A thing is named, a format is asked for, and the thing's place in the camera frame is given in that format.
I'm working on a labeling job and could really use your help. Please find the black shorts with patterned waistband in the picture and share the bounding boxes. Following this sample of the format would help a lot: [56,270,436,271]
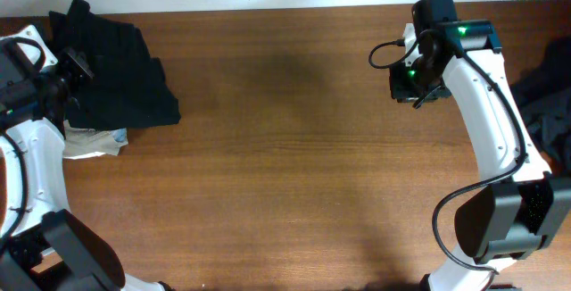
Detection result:
[49,0,181,130]

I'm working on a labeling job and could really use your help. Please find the dark clothes pile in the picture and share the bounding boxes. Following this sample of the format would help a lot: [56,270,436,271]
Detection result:
[510,37,570,172]

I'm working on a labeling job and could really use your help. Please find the folded beige shorts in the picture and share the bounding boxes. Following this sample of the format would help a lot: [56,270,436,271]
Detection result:
[63,121,128,160]

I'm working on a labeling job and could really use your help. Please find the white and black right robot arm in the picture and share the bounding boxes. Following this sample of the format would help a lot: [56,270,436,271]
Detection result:
[389,0,570,290]

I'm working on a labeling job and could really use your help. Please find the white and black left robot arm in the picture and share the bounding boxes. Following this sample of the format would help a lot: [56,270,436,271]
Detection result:
[1,25,169,290]

